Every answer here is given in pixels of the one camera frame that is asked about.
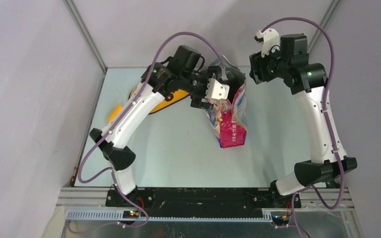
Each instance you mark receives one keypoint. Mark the aluminium front frame rail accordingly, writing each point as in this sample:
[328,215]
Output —
[109,199]

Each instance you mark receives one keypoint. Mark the colourful cat food bag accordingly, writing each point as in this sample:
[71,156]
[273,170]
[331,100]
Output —
[228,117]

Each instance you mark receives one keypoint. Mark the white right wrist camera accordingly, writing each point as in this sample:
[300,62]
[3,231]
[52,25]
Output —
[270,40]

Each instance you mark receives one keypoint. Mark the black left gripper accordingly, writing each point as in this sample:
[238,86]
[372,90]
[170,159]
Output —
[196,99]

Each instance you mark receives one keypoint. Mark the aluminium left corner post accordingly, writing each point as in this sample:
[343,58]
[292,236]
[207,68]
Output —
[78,20]

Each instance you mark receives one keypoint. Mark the yellow plastic food scoop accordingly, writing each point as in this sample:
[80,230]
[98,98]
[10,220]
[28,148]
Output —
[115,112]

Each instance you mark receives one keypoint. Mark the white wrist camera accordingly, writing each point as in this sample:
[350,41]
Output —
[216,90]
[270,40]

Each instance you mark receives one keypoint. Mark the grey slotted cable duct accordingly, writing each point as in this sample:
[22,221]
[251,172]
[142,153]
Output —
[125,215]

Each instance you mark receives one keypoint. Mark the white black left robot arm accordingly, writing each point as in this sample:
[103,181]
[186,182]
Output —
[158,82]

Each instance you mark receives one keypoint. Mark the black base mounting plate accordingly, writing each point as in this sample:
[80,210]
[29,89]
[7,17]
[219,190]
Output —
[204,201]

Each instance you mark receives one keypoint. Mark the aluminium corner post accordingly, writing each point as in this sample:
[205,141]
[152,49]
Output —
[78,20]
[323,19]

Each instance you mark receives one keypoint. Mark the aluminium right corner post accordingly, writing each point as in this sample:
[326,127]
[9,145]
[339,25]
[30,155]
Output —
[323,19]

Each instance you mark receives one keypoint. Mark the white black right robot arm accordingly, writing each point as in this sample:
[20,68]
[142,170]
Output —
[286,57]

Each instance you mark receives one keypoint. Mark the yellow double pet bowl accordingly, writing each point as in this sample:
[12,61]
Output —
[170,98]

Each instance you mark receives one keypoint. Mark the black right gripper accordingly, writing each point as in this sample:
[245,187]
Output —
[257,63]

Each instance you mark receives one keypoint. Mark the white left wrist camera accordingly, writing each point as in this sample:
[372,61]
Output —
[216,90]

